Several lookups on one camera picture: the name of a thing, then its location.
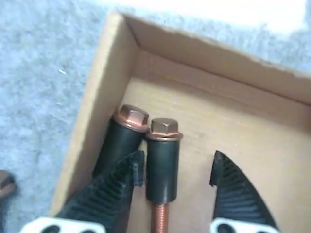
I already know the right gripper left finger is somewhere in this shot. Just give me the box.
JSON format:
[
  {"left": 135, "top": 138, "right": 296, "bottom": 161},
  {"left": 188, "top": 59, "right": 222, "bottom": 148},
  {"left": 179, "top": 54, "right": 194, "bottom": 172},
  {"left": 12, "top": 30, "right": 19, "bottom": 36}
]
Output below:
[{"left": 21, "top": 150, "right": 146, "bottom": 233}]

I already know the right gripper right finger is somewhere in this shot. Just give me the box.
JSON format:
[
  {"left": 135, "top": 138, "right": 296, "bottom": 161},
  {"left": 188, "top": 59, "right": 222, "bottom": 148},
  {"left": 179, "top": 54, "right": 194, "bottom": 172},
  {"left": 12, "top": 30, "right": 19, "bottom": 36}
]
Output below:
[{"left": 208, "top": 150, "right": 280, "bottom": 233}]

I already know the black sleeve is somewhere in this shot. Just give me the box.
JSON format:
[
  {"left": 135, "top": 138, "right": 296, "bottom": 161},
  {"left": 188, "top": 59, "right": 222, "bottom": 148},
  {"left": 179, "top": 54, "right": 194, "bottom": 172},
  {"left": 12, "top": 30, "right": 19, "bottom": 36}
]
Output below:
[
  {"left": 93, "top": 116, "right": 147, "bottom": 179},
  {"left": 144, "top": 136, "right": 180, "bottom": 213}
]

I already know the cardboard box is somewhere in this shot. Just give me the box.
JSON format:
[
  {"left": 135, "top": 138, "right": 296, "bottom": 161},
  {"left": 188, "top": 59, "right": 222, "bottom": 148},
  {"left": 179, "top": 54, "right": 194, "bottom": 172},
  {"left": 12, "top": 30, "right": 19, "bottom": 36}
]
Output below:
[{"left": 47, "top": 9, "right": 311, "bottom": 233}]

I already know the copper hex bolt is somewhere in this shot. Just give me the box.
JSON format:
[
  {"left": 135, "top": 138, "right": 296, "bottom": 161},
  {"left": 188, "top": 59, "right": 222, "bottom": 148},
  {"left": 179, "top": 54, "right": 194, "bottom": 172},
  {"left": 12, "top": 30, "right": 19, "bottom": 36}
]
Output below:
[
  {"left": 113, "top": 104, "right": 150, "bottom": 133},
  {"left": 145, "top": 117, "right": 184, "bottom": 233},
  {"left": 0, "top": 169, "right": 17, "bottom": 199}
]

